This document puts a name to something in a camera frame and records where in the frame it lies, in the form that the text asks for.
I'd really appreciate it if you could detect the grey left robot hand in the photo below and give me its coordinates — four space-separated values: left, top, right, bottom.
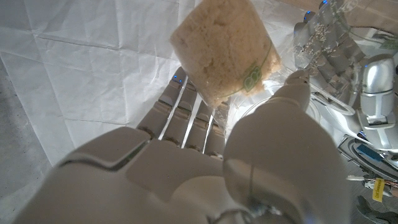
294 0 398 154

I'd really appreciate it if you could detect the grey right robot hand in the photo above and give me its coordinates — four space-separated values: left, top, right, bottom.
12 66 353 224

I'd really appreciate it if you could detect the clear plastic cup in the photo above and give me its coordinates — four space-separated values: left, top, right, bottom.
169 0 315 135
292 0 398 116

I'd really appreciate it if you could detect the white wrinkled backdrop sheet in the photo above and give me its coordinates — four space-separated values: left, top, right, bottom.
0 0 309 166

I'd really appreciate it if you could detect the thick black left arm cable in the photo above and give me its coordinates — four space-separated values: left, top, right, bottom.
356 195 398 224

